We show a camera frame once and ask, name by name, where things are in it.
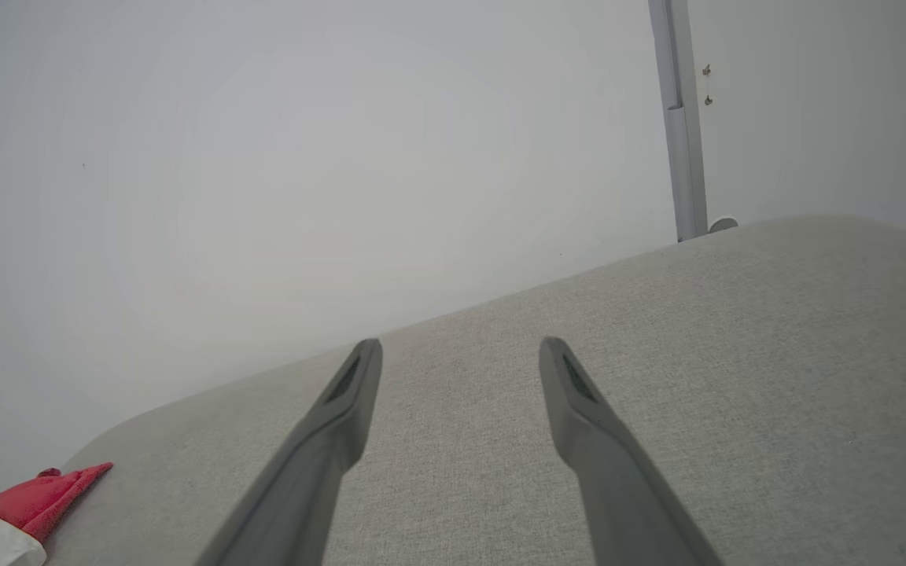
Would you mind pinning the small white round wall fitting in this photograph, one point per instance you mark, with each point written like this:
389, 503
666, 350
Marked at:
723, 224

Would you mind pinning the white and red cloth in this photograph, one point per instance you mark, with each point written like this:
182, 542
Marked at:
20, 511

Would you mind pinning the grey vertical wall conduit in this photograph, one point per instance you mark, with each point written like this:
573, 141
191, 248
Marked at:
681, 126

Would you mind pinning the light grey fabric sofa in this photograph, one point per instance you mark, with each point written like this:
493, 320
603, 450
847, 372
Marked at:
657, 393

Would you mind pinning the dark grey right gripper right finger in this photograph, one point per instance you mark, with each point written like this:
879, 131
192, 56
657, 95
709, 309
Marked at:
618, 487

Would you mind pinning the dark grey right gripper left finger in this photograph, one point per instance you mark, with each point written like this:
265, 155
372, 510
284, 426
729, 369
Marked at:
303, 479

